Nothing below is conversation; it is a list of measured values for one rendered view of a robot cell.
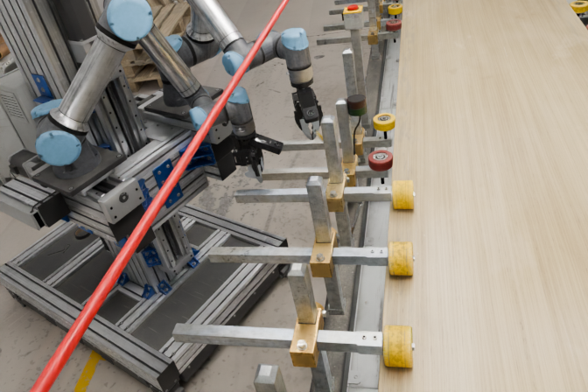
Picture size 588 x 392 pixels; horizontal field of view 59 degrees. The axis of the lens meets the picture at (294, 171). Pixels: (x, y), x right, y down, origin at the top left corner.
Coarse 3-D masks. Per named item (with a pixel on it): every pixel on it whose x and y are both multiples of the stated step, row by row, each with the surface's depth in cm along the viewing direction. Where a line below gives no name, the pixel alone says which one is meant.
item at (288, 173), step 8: (288, 168) 180; (296, 168) 179; (304, 168) 178; (312, 168) 178; (320, 168) 177; (360, 168) 173; (368, 168) 172; (264, 176) 180; (272, 176) 180; (280, 176) 179; (288, 176) 178; (296, 176) 178; (304, 176) 177; (320, 176) 176; (328, 176) 175; (360, 176) 173; (368, 176) 172; (376, 176) 171; (384, 176) 171
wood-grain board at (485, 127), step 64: (448, 0) 282; (512, 0) 266; (448, 64) 217; (512, 64) 207; (576, 64) 198; (448, 128) 176; (512, 128) 170; (576, 128) 164; (448, 192) 148; (512, 192) 144; (576, 192) 139; (448, 256) 128; (512, 256) 125; (576, 256) 121; (384, 320) 116; (448, 320) 113; (512, 320) 110; (576, 320) 107; (384, 384) 103; (448, 384) 101; (512, 384) 99; (576, 384) 96
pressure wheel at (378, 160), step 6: (378, 150) 171; (384, 150) 170; (372, 156) 169; (378, 156) 168; (384, 156) 169; (390, 156) 167; (372, 162) 167; (378, 162) 166; (384, 162) 165; (390, 162) 166; (372, 168) 168; (378, 168) 167; (384, 168) 166
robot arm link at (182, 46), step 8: (168, 40) 189; (176, 40) 186; (184, 40) 190; (176, 48) 186; (184, 48) 189; (192, 48) 191; (184, 56) 189; (192, 56) 191; (192, 64) 194; (160, 72) 191; (168, 80) 191
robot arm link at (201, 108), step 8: (192, 104) 169; (200, 104) 165; (208, 104) 163; (192, 112) 161; (200, 112) 161; (208, 112) 161; (224, 112) 163; (192, 120) 161; (200, 120) 161; (216, 120) 163; (224, 120) 164
